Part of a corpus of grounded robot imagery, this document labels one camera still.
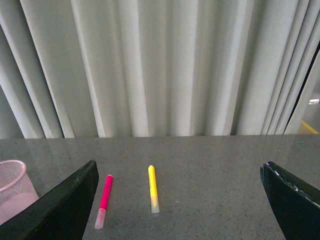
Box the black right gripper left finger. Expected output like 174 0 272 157
0 160 98 240

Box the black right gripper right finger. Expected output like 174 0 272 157
260 161 320 240

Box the pink marker pen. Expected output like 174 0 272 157
94 174 113 230

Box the pink mesh pen cup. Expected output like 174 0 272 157
0 160 40 224

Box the yellow marker pen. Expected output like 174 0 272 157
148 165 160 214

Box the white pleated curtain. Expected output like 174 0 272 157
0 0 320 139

